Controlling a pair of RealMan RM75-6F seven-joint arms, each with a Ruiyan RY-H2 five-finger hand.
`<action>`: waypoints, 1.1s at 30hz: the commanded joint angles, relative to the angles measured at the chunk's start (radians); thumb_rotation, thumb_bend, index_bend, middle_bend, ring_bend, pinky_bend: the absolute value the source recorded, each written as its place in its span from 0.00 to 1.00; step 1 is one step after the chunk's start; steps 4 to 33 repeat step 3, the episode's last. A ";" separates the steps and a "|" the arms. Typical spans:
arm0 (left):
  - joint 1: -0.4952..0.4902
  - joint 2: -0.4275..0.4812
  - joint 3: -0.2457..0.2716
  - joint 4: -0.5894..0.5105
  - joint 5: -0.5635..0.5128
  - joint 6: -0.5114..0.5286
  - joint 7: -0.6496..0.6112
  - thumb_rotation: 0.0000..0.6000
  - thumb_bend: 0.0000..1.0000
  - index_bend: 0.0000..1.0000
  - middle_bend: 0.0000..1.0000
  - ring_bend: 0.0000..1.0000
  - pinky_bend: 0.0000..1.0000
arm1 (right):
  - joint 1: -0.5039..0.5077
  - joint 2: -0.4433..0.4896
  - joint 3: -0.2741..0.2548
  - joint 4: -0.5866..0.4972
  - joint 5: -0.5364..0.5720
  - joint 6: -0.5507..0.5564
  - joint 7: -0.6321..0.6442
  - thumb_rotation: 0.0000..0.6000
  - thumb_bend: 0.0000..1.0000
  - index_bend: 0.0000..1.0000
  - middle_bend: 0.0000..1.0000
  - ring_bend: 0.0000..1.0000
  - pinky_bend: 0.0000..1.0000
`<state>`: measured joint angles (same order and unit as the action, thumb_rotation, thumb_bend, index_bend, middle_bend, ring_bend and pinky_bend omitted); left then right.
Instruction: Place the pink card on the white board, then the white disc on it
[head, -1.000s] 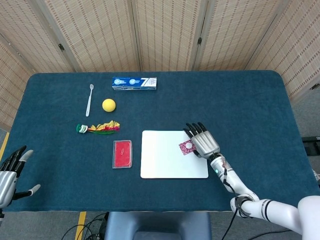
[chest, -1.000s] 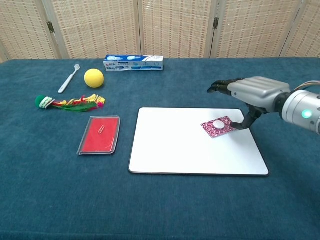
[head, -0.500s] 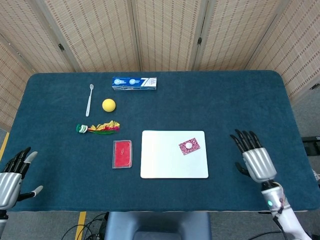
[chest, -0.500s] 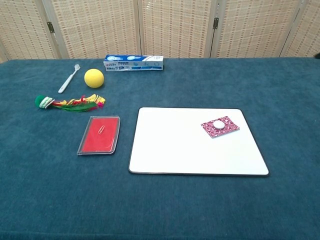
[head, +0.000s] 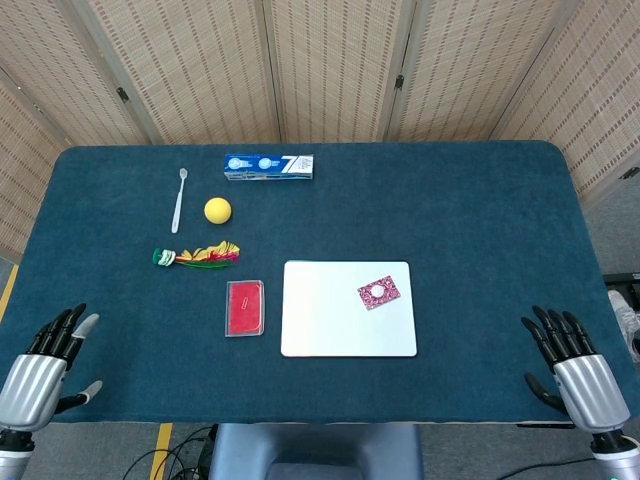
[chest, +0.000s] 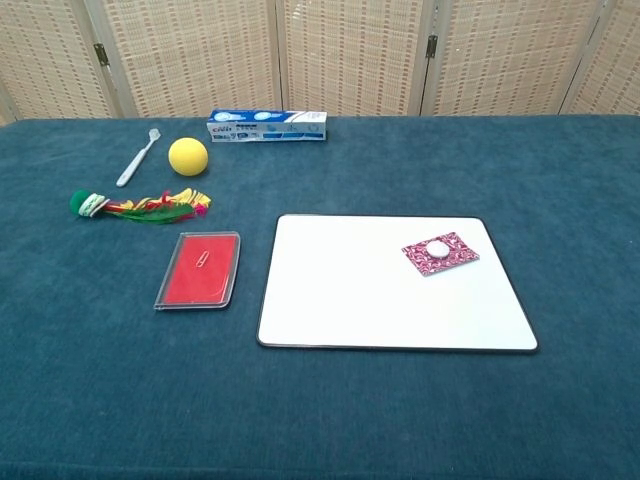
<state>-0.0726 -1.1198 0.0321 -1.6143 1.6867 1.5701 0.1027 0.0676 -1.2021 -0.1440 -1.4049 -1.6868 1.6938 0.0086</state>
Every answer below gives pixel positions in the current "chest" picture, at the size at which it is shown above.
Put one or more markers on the colourful feather shuttlecock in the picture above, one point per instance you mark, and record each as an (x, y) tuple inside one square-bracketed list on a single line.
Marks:
[(150, 210)]

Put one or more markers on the small white round disc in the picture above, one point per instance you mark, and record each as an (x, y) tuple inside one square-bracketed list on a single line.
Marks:
[(436, 248)]

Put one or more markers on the dark screen hinge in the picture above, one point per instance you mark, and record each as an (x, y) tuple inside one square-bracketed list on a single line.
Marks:
[(432, 46), (101, 54)]

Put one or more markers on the blue plush table cloth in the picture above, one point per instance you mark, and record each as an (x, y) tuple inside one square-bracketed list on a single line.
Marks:
[(320, 410)]

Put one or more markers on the yellow foam ball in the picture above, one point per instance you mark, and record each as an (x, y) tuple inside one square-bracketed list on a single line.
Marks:
[(188, 157)]

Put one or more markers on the woven bamboo folding screen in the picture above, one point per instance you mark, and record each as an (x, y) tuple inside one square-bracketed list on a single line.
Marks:
[(200, 55)]

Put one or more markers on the white board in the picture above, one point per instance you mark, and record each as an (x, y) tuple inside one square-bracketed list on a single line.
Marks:
[(350, 290)]

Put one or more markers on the blue white toothpaste box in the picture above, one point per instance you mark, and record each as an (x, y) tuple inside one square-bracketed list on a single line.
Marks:
[(267, 126)]

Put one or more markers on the white toothbrush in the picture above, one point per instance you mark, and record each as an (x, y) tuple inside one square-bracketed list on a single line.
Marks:
[(131, 167)]

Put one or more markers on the clear case with red lining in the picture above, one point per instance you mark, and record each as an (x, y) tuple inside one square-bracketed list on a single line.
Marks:
[(200, 272)]

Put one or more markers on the metal paper clip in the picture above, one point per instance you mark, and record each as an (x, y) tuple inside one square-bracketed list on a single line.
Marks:
[(202, 260)]

